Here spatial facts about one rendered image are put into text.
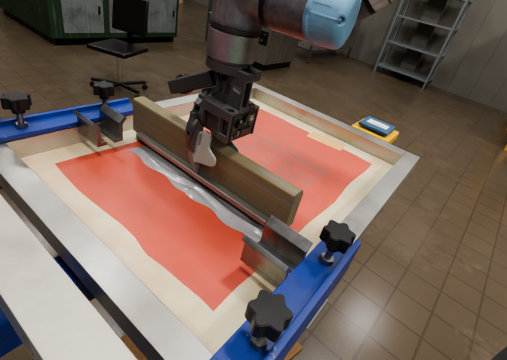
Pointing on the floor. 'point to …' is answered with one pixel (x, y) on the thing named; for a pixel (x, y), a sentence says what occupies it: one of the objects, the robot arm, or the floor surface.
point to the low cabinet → (86, 9)
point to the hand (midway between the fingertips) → (203, 161)
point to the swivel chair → (133, 9)
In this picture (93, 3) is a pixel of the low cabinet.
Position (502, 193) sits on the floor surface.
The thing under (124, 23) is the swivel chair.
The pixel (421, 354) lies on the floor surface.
